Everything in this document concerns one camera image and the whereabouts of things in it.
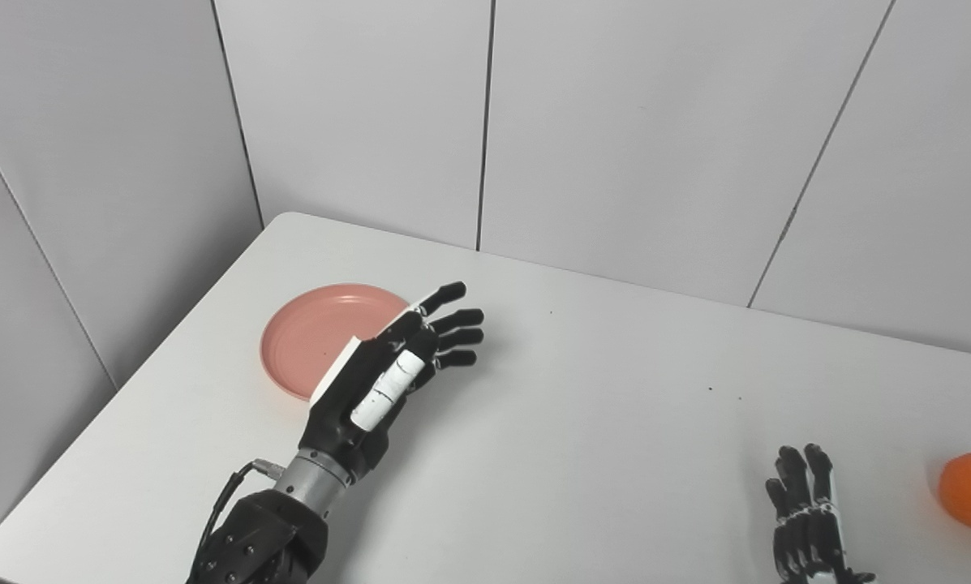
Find pink round plate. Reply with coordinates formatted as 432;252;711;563
260;283;410;402

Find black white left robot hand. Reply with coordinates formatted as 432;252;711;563
298;281;485;487

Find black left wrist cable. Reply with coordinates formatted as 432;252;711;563
189;458;287;578

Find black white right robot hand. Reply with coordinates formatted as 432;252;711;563
765;443;877;584

